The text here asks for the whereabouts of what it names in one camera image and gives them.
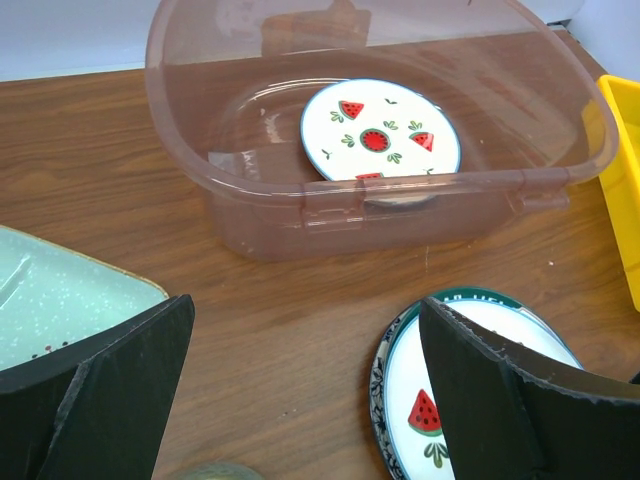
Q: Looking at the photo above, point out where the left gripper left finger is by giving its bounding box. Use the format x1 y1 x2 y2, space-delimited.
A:
1 295 195 479

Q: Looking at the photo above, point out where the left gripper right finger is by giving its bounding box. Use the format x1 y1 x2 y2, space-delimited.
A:
419 297 639 479

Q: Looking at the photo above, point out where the watermelon plate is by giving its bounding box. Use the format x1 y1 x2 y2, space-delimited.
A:
300 79 461 181
370 299 582 479

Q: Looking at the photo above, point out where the pink translucent plastic bin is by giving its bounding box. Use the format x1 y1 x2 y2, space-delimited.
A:
145 1 619 260

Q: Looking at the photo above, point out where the green rim lettered plate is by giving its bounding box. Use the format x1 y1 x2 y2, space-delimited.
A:
432 286 583 369

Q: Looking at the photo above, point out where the blue floral plate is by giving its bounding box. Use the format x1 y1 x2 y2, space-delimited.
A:
368 303 454 479

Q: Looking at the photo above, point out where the mint green rectangular dish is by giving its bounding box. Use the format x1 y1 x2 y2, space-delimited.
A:
1 226 169 370

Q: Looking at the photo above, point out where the teal ceramic cup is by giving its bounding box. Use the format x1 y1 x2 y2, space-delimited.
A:
169 461 264 480

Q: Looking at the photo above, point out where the yellow plastic tray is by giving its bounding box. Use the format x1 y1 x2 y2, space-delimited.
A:
598 75 639 307

